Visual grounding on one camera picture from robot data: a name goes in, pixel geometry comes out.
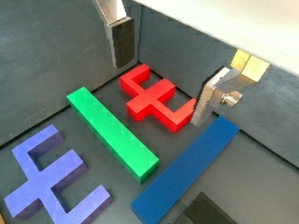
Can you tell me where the purple E-shaped block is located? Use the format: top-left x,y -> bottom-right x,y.
4,125 -> 112,224

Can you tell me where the green rectangular block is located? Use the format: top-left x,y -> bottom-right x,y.
66,87 -> 158,183

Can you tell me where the black angle bracket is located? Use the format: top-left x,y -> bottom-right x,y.
174,192 -> 237,224

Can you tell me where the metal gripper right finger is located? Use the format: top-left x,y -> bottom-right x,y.
190,50 -> 269,126

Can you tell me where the red E-shaped block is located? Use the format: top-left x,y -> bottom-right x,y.
118,64 -> 196,133

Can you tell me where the blue flat bar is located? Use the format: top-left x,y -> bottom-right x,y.
130,116 -> 239,224

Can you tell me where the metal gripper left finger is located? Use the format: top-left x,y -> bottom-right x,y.
92,0 -> 134,68

